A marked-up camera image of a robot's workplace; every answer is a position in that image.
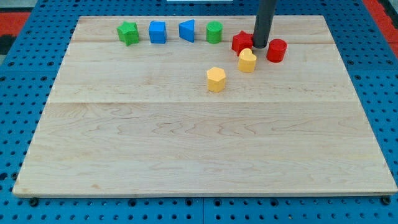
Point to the yellow heart block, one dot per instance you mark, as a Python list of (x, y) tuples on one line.
[(247, 61)]

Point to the yellow hexagon block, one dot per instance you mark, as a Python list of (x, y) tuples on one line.
[(216, 79)]

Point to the light wooden board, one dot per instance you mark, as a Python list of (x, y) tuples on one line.
[(139, 121)]

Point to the red star block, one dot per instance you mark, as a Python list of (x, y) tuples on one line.
[(241, 41)]

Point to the blue triangle block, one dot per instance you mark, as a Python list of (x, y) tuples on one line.
[(187, 30)]

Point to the green cylinder block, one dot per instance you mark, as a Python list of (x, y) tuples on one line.
[(214, 32)]

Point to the blue cube block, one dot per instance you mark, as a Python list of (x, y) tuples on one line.
[(157, 32)]

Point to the red cylinder block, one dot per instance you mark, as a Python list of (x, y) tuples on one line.
[(276, 50)]

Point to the green star block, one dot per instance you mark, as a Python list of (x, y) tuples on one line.
[(128, 33)]

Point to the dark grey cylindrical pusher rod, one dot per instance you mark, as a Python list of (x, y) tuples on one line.
[(263, 23)]

